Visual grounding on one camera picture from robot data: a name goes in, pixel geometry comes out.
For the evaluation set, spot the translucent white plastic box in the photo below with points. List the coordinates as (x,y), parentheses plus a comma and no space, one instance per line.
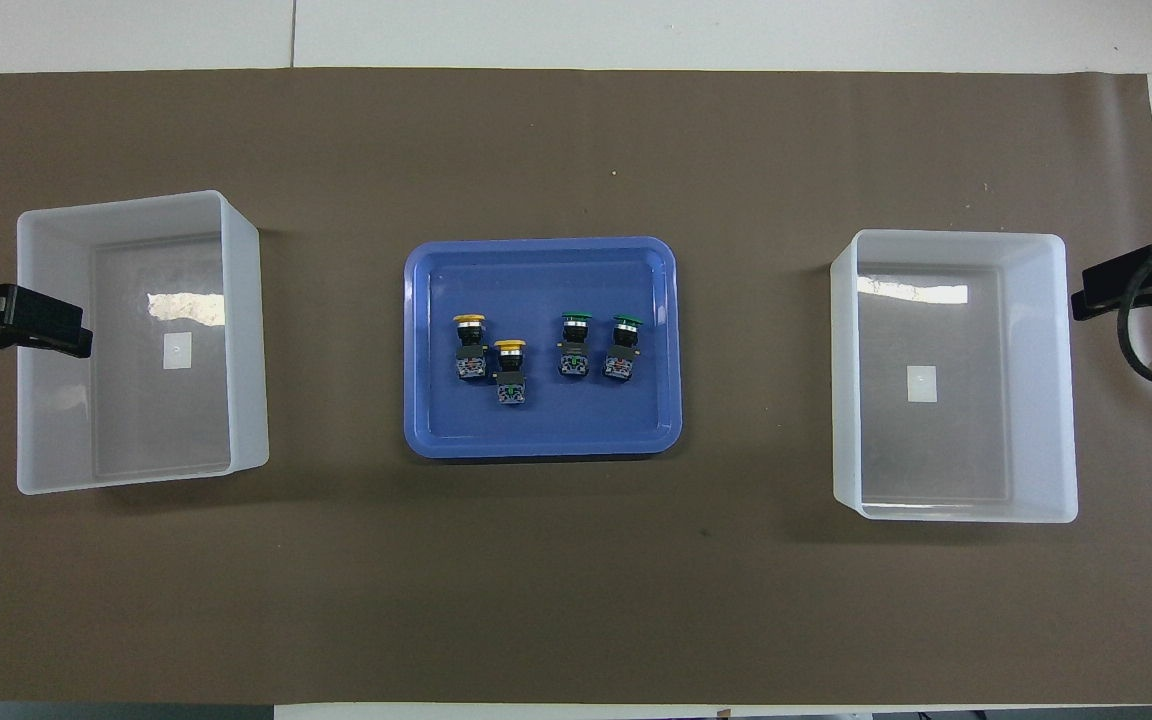
(246,350)
(1041,400)

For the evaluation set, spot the brown paper table mat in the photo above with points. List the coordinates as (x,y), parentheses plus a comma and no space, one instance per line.
(576,580)

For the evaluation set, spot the yellow push button switch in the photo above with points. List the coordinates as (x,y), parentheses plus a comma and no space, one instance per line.
(510,372)
(471,350)

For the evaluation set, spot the small white paper sticker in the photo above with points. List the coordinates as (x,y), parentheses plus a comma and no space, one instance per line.
(922,384)
(178,351)

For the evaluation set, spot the blue plastic tray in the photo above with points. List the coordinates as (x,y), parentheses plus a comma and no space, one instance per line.
(536,430)

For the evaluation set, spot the green push button switch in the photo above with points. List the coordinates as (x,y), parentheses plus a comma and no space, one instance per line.
(623,350)
(575,345)

